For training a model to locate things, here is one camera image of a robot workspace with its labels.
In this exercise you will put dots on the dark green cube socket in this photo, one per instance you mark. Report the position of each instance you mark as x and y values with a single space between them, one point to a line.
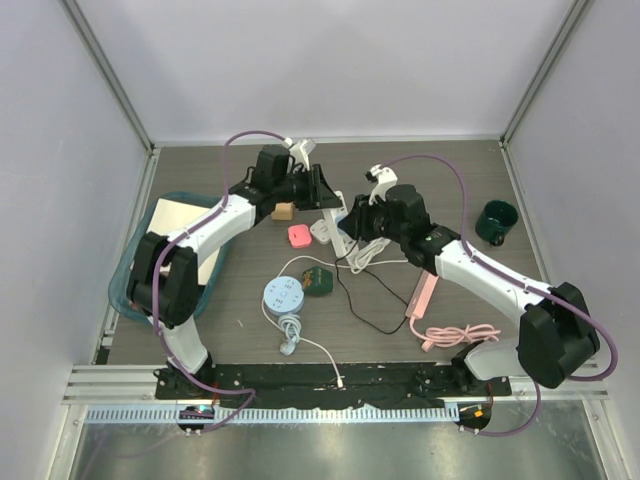
317 282

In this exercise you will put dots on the round blue power socket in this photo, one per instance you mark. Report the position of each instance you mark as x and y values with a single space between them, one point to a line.
283 297

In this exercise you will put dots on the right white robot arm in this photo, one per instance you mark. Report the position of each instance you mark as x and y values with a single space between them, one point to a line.
554 339

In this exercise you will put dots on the white power strip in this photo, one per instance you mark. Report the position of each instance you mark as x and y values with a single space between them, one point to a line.
341 242

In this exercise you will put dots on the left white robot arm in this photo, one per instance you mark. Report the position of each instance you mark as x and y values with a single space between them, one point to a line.
164 278

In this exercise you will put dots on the pink power strip with cable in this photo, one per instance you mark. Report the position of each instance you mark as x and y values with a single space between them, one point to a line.
442 337

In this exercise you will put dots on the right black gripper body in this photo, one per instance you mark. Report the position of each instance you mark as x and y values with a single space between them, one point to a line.
376 221

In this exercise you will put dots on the dark green mug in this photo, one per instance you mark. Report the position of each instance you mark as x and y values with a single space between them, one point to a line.
495 221

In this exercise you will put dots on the teal plastic bin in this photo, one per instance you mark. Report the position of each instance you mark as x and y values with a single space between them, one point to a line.
117 290

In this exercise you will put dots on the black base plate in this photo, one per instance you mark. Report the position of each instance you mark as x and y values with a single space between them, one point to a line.
310 386

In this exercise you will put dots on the pink square plug adapter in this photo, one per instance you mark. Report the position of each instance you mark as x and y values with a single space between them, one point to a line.
299 236

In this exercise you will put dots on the white square plug adapter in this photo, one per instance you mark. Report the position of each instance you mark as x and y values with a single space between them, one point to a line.
319 231

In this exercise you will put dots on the blue plug adapter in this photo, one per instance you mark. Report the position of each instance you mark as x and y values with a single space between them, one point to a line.
339 224

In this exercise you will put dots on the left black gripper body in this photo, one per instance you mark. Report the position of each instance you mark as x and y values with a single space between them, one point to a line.
295 188

